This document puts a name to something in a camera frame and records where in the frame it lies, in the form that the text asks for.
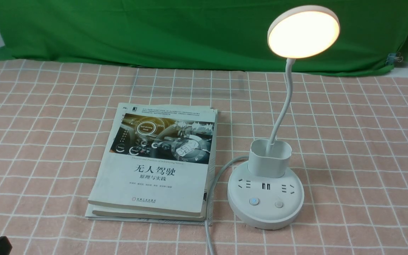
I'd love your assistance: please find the white desk lamp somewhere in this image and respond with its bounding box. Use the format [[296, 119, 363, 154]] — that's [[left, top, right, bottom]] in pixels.
[[227, 5, 340, 230]]

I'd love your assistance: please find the white top book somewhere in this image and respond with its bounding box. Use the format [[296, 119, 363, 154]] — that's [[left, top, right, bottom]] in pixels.
[[88, 103, 218, 217]]

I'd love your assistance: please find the white book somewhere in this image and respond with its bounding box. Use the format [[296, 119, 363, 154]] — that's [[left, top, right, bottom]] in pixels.
[[88, 103, 218, 217], [92, 106, 219, 222]]

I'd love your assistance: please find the white middle book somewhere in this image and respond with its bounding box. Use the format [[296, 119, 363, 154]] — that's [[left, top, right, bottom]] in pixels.
[[92, 106, 219, 222]]

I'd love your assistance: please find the green backdrop cloth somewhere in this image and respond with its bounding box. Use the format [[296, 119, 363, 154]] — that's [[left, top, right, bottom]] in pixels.
[[0, 0, 408, 76]]

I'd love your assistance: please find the pink checked tablecloth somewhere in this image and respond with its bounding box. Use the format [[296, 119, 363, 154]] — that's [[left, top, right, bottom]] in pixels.
[[0, 60, 408, 255]]

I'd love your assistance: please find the metal binder clip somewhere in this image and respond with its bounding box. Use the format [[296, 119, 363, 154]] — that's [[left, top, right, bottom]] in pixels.
[[385, 52, 403, 65]]

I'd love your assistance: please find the white power cable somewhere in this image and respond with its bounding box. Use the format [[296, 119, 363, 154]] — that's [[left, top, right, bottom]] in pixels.
[[204, 155, 250, 255]]

